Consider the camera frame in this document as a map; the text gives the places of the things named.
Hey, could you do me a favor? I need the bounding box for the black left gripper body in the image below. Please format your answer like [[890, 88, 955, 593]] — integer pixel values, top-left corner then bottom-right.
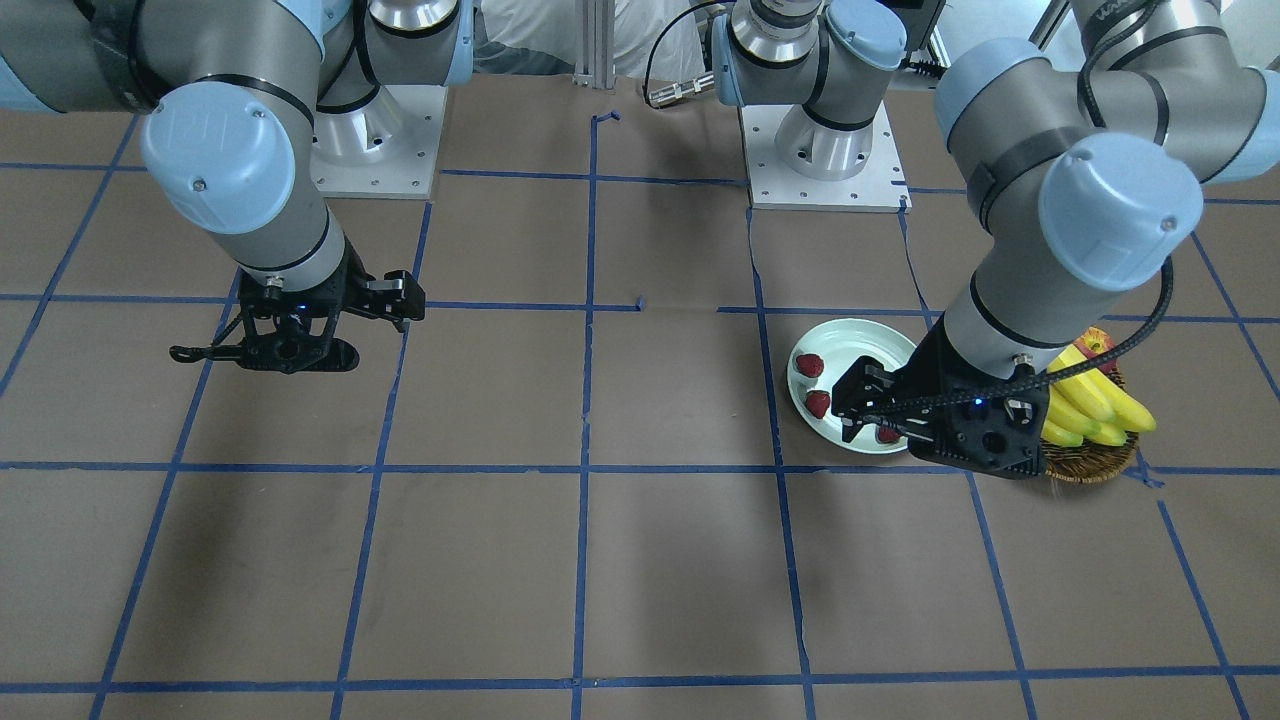
[[832, 320, 1050, 480]]

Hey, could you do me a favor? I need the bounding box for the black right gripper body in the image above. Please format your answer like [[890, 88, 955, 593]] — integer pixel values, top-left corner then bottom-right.
[[228, 242, 426, 374]]

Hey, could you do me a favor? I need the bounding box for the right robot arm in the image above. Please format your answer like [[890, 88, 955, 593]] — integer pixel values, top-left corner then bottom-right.
[[1, 1, 477, 374]]

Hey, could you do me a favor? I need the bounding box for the light green plate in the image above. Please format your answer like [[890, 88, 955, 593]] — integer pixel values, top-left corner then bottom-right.
[[786, 318, 916, 455]]

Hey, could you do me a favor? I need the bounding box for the yellow banana bunch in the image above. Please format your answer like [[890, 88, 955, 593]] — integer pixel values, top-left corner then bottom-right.
[[1041, 368, 1158, 448]]

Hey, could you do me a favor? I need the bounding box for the wicker basket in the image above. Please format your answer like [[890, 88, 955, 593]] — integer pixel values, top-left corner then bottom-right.
[[1041, 432, 1139, 484]]

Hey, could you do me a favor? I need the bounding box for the red apple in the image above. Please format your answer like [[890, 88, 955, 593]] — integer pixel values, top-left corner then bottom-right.
[[1074, 327, 1115, 359]]

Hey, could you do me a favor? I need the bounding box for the seated person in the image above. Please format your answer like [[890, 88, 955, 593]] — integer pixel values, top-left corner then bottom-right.
[[477, 0, 731, 79]]

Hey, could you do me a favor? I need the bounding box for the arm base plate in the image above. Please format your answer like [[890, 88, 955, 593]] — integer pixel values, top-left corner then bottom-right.
[[740, 105, 913, 213], [310, 85, 449, 200]]

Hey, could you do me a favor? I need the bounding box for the aluminium frame post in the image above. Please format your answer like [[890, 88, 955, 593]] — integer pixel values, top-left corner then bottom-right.
[[572, 0, 616, 91]]

